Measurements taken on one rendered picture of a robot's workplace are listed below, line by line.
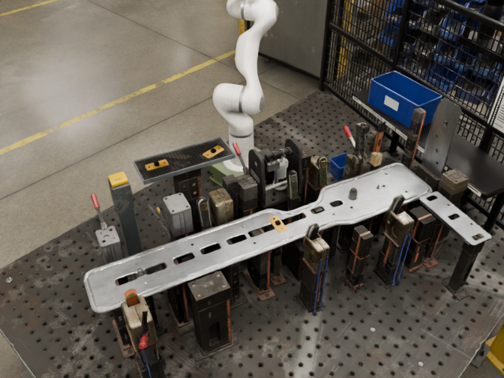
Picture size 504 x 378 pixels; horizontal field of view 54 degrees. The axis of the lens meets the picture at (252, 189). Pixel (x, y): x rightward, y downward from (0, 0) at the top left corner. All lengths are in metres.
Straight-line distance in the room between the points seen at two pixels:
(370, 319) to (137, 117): 3.01
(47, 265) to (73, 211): 1.34
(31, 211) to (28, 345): 1.76
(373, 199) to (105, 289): 1.06
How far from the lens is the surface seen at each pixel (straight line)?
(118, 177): 1.86
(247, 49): 2.21
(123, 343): 1.89
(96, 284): 1.73
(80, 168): 3.95
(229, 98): 2.20
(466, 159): 2.29
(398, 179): 2.13
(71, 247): 2.31
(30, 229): 3.55
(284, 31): 4.72
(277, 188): 2.03
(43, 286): 2.20
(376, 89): 2.49
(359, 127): 2.02
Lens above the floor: 2.29
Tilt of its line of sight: 40 degrees down
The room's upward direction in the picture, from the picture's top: straight up
